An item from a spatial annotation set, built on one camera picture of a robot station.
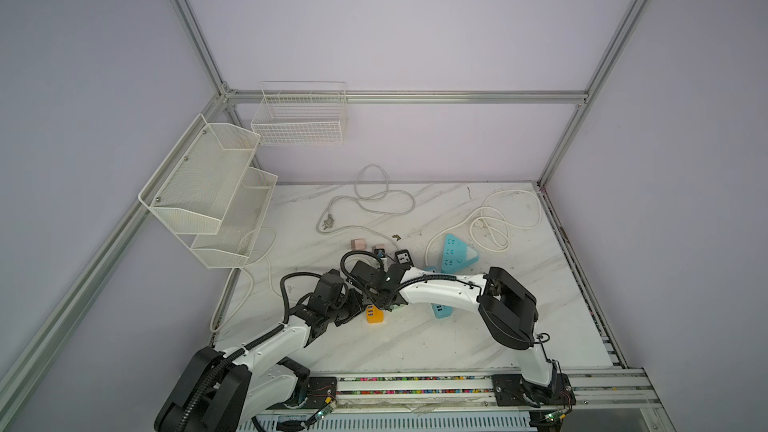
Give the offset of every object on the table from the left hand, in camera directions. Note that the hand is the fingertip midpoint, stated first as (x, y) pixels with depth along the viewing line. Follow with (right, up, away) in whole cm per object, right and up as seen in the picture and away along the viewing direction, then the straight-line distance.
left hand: (367, 304), depth 86 cm
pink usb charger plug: (-4, +16, +14) cm, 22 cm away
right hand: (+1, +3, +1) cm, 3 cm away
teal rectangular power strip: (+21, -2, -1) cm, 21 cm away
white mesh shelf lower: (-50, +15, +19) cm, 55 cm away
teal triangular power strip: (+28, +13, +10) cm, 32 cm away
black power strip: (+11, +12, +10) cm, 19 cm away
